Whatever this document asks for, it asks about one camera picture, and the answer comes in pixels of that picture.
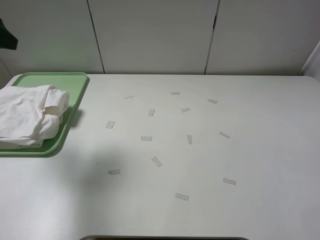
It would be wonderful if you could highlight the white short sleeve shirt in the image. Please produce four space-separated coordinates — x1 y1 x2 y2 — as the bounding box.
0 85 70 150

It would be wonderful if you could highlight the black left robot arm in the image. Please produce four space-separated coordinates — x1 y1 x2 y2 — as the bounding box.
0 19 18 50

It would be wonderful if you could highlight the green plastic tray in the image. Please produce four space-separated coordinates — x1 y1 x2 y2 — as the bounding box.
0 72 90 157

